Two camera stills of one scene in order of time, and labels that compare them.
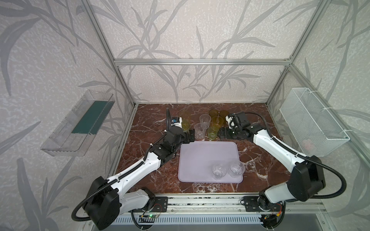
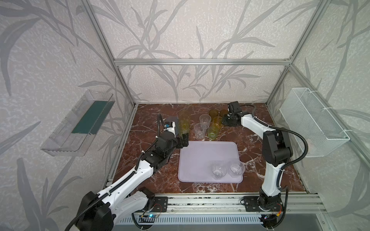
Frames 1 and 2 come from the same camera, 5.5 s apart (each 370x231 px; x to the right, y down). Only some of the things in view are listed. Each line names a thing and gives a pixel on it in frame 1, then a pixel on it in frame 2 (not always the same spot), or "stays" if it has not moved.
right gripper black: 220,133 to 223,121
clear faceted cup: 236,168 stays
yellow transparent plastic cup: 217,122 stays
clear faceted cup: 218,171 stays
